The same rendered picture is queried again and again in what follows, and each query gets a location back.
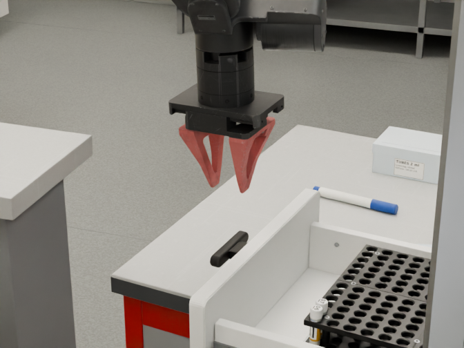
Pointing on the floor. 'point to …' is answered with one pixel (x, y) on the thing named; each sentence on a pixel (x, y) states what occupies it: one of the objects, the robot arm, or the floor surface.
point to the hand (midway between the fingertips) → (229, 180)
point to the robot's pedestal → (36, 235)
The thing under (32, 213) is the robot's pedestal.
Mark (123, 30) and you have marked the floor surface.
